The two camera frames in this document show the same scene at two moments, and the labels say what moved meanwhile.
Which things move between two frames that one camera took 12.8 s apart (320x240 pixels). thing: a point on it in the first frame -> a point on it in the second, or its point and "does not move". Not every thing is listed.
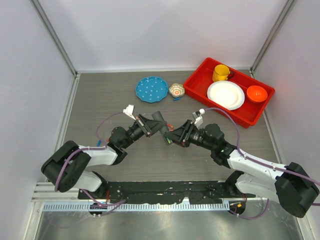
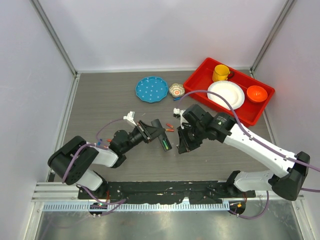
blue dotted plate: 151,89 does not move
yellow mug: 220,73 does not move
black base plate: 153,192 does not move
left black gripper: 150,126 -> 146,131
